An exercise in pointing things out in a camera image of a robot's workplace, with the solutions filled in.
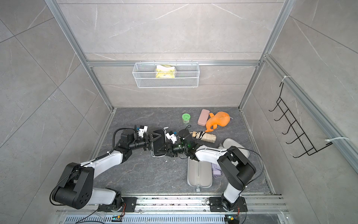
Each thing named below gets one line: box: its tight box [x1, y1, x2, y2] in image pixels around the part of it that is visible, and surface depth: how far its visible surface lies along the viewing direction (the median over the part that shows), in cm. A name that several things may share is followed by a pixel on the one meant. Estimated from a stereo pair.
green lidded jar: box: [181, 112, 191, 124], surface depth 109 cm
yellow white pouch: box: [155, 64, 176, 79], surface depth 89 cm
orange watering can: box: [205, 111, 231, 133], surface depth 106 cm
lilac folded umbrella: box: [211, 162, 222, 179], surface depth 85 cm
